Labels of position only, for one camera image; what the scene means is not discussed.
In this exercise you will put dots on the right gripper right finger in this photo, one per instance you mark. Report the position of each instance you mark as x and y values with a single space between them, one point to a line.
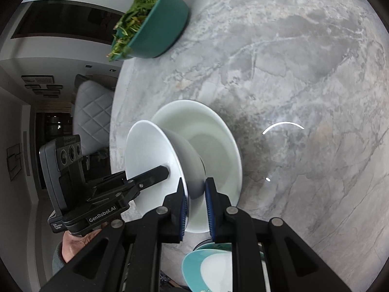
266 255

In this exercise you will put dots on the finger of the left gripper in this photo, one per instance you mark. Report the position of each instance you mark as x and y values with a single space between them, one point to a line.
148 178

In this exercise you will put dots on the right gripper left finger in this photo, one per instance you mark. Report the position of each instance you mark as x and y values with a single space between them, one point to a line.
124 256

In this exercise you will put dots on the medium white bowl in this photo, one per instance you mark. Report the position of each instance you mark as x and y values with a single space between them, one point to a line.
166 159

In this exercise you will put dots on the large white bowl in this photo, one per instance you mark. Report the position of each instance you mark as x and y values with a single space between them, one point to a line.
212 139

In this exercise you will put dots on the person's left hand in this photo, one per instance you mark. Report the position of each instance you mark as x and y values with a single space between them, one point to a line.
72 245

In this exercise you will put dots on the teal rimmed plate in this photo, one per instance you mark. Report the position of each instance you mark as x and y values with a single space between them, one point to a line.
209 268

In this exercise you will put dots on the light grey quilted chair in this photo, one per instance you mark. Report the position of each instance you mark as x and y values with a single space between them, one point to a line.
92 114

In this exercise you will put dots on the teal plastic basin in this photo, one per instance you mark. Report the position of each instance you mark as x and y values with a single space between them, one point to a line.
160 30

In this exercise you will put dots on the green leafy vegetables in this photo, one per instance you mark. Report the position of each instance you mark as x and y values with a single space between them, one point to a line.
128 26

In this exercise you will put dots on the black camera box left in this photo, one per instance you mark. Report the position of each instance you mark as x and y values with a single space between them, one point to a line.
61 162

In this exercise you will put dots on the wall picture frames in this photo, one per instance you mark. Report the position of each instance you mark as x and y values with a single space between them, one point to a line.
42 85

